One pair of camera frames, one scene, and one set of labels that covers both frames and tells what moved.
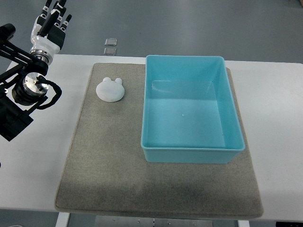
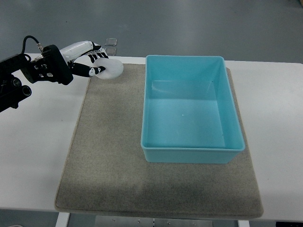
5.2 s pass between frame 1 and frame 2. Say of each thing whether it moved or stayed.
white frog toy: moved
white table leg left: stayed
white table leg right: stayed
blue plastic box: stayed
